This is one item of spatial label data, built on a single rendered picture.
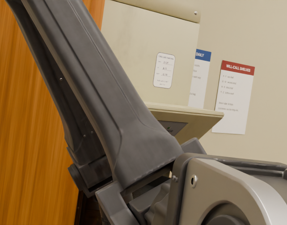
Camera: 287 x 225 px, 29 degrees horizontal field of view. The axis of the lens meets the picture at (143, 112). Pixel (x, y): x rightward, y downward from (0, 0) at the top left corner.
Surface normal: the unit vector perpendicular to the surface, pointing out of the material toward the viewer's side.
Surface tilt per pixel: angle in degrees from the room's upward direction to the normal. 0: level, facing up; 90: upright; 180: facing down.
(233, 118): 90
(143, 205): 34
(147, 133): 69
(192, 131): 135
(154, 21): 90
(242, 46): 90
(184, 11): 90
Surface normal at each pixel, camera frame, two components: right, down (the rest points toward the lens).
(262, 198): 0.23, -0.89
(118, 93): 0.07, -0.30
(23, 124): -0.72, -0.07
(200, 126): 0.38, 0.79
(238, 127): 0.68, 0.14
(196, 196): -0.95, -0.12
